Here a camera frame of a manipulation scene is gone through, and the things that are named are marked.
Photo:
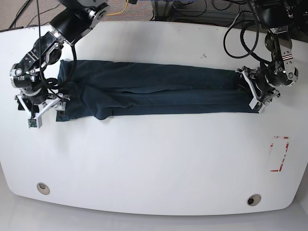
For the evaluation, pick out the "dark blue t-shirt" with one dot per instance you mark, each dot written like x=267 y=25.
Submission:
x=102 y=89

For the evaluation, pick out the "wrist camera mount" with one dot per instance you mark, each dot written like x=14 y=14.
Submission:
x=41 y=108
x=257 y=103

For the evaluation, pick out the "left table cable grommet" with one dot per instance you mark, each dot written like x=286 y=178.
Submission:
x=43 y=188

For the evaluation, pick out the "right table cable grommet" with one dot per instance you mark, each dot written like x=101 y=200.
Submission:
x=254 y=200

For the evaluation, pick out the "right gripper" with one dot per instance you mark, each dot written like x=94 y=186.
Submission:
x=40 y=98

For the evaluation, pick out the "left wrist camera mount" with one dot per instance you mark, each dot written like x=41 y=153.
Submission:
x=257 y=103

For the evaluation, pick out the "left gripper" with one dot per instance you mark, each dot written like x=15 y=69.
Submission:
x=261 y=83

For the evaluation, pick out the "table cable grommet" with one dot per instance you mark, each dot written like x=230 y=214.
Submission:
x=254 y=200
x=43 y=188

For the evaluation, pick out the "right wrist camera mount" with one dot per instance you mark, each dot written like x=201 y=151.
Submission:
x=41 y=108

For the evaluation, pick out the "red tape rectangle marking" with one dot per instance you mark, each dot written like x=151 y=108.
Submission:
x=277 y=153

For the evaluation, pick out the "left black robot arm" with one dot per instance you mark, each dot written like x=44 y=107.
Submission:
x=271 y=15

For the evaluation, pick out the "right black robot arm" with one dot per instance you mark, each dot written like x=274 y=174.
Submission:
x=77 y=19

